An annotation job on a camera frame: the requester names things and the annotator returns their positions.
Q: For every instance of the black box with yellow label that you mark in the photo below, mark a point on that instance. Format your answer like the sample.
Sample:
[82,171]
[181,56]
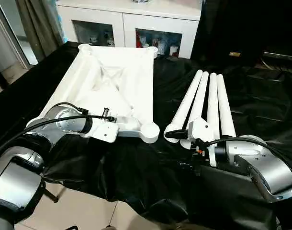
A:
[220,28]

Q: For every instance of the dark metal rail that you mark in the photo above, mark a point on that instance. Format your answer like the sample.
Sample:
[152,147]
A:
[280,54]

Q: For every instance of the white plastic table leg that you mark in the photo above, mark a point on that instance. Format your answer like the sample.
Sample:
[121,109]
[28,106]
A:
[213,103]
[224,103]
[199,95]
[186,100]

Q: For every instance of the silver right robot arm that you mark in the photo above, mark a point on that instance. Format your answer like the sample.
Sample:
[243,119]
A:
[268,167]

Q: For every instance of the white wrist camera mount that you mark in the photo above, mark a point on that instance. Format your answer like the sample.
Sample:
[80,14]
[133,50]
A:
[104,130]
[201,128]

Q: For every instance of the grey-brown curtain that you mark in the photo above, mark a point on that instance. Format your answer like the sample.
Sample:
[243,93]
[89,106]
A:
[40,24]

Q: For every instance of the white glass-door cabinet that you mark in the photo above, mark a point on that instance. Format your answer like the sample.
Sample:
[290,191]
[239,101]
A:
[100,16]

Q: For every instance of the black plastic mat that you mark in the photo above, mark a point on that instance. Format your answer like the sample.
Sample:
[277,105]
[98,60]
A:
[136,167]

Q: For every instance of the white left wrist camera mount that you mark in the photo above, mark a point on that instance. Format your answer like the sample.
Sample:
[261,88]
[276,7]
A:
[104,130]

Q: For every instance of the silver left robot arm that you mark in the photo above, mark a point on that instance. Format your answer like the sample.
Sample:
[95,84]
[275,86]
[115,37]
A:
[64,119]

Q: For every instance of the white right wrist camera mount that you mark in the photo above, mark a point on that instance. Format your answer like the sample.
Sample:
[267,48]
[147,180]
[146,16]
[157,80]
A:
[201,128]

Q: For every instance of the white plastic table top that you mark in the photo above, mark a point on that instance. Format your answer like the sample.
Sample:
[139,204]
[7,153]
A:
[136,79]

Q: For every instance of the black stand leg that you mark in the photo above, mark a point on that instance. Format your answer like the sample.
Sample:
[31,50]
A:
[51,194]

